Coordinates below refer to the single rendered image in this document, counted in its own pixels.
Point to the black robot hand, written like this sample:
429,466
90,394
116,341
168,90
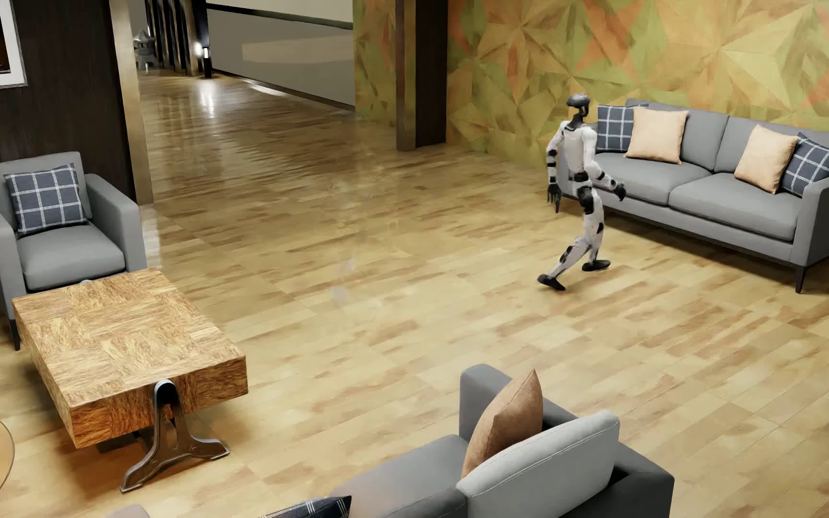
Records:
554,196
619,191

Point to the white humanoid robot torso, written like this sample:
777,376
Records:
577,152

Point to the right robot leg white black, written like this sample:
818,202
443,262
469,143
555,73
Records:
574,248

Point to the robot leg white black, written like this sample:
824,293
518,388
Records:
596,248
574,248

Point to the left robot leg white black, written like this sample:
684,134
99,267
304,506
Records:
596,248

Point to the plaid grey pillow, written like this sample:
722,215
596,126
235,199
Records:
810,165
46,199
612,128
314,508

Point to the beige pillow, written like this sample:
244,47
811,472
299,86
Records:
655,135
764,158

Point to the black robot head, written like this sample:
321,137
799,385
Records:
578,103

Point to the long grey sofa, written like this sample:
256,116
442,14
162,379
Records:
731,198

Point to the dark wooden pillar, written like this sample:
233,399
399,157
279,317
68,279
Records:
422,72

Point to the brown pillow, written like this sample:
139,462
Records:
504,421

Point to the grey armchair with brown pillow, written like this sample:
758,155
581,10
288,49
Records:
529,467

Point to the black floor lamp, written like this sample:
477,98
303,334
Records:
206,61

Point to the grey statue figure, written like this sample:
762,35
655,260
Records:
144,49

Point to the dark yellow wooden coffee table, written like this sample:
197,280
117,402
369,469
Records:
123,352

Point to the grey armchair with plaid pillow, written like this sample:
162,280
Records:
62,252

